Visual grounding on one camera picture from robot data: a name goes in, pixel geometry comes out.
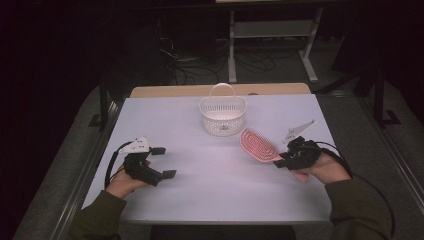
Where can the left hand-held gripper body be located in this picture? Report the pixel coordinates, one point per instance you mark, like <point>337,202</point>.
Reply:
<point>141,166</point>

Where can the dark metal stand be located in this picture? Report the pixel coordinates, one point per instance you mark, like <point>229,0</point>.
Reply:
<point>101,106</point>
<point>383,103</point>

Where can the white plastic basket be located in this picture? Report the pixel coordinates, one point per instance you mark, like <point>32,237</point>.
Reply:
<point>222,125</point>

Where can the person's right hand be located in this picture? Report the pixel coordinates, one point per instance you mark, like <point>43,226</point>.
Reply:
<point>328,168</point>

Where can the pink hairbrush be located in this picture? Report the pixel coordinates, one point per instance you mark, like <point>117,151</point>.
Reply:
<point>258,145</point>

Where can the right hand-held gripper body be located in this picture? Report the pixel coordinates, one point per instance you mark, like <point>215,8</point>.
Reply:
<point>301,155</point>

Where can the grey metal stand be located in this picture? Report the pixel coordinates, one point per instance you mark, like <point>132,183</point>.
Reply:
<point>271,29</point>

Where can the person's left hand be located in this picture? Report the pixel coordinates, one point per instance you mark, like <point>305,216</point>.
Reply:
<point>121,185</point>

